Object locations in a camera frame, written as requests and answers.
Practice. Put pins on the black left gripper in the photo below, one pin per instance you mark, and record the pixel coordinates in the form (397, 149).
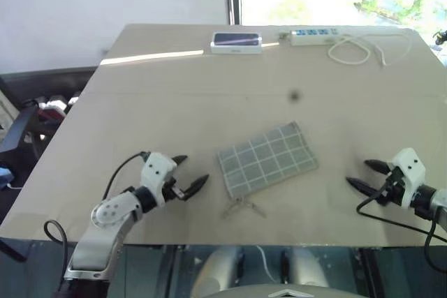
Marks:
(172, 191)

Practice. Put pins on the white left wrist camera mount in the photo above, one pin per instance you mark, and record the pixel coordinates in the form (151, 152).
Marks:
(157, 169)

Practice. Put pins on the silver rounded robot leg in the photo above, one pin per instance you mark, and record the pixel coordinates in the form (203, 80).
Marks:
(220, 270)
(307, 266)

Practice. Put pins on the black table leg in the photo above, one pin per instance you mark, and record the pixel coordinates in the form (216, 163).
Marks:
(12, 249)

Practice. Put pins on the white box with dark top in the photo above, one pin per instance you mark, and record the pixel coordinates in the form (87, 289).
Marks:
(236, 44)

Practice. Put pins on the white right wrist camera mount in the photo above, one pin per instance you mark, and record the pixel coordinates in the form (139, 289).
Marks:
(410, 172)

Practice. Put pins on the white power strip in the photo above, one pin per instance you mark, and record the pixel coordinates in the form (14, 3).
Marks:
(314, 36)

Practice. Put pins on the small black device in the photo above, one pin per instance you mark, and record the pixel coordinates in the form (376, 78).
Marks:
(440, 37)

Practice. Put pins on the blue object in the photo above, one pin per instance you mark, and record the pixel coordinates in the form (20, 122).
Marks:
(5, 175)

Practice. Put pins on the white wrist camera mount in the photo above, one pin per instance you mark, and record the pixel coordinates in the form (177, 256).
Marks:
(410, 172)
(157, 169)

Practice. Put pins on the red and white clutter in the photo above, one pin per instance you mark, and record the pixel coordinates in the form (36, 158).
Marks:
(56, 103)

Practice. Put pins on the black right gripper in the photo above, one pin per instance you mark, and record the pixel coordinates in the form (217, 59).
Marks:
(394, 191)

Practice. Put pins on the grey checked cloth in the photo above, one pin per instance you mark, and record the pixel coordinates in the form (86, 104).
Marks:
(269, 158)

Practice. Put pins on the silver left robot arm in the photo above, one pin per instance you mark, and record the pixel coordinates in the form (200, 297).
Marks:
(104, 238)

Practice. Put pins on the dark grey robot torso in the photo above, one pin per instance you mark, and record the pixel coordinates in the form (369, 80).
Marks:
(244, 292)

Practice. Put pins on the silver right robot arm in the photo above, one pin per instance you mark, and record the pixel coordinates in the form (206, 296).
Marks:
(424, 201)

